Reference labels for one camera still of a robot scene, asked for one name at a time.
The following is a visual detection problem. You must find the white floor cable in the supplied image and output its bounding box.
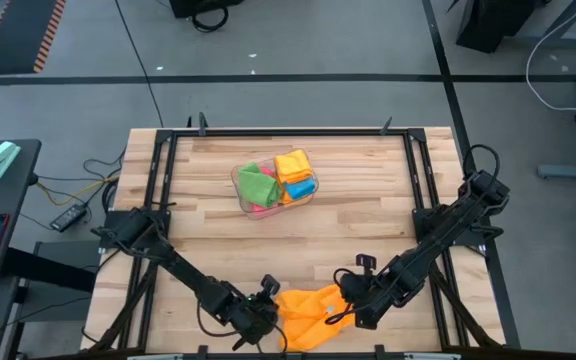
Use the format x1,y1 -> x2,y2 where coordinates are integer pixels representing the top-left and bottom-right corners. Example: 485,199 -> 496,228
525,0 -> 576,112

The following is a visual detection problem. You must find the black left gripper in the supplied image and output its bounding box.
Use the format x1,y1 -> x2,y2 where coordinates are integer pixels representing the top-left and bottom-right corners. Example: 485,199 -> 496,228
231,273 -> 282,351

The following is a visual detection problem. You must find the black power adapter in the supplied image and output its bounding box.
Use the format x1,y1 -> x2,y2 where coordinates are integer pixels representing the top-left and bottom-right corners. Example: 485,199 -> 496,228
50,202 -> 88,233

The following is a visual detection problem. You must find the yellow floor cable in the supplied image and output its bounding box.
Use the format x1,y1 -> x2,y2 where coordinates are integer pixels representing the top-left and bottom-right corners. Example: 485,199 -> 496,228
35,174 -> 119,207

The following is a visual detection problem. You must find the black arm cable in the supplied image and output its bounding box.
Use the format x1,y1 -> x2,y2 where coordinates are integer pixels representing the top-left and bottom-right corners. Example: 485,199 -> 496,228
196,299 -> 289,354
461,144 -> 502,184
323,267 -> 364,326

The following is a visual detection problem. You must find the thin black floor cable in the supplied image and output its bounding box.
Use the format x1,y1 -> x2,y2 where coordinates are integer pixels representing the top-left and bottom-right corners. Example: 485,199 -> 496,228
114,0 -> 165,129

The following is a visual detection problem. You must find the green microfiber towel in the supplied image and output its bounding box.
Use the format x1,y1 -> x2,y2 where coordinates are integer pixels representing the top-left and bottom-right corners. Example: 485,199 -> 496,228
237,161 -> 284,209

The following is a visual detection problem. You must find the black desk base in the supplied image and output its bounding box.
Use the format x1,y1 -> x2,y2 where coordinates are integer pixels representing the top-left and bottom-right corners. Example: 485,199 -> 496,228
455,0 -> 576,54

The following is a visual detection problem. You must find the black metal table frame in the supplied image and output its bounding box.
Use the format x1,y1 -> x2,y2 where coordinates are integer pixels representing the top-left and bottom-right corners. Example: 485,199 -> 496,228
120,113 -> 469,359

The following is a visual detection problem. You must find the black side desk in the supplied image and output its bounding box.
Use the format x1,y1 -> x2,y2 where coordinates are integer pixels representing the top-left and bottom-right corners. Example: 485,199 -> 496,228
0,138 -> 43,286

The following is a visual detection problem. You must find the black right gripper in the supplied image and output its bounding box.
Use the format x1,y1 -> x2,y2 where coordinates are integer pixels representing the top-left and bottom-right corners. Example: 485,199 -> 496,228
338,253 -> 405,331

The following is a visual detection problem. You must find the black cable bundle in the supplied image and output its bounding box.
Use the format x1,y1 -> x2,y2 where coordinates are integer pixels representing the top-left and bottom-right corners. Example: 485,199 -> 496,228
87,247 -> 162,351
425,259 -> 502,349

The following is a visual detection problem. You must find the clear plastic bin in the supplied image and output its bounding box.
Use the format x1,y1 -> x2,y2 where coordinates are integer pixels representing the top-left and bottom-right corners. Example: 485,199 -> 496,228
230,148 -> 320,221

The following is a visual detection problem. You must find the black floor mat orange edge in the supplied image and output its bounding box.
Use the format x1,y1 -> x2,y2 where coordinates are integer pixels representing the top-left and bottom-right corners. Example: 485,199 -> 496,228
0,0 -> 67,76

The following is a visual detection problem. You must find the grey desk foot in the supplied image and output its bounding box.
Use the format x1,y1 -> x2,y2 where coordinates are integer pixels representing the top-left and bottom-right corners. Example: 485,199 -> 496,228
536,162 -> 576,181

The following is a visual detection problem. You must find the blue microfiber towel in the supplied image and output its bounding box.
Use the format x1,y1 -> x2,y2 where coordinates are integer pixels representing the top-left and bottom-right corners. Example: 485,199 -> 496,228
283,178 -> 317,201

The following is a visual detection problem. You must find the black equipment with cable loop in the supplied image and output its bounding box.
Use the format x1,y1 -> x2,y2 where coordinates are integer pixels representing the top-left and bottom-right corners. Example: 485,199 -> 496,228
169,0 -> 247,34

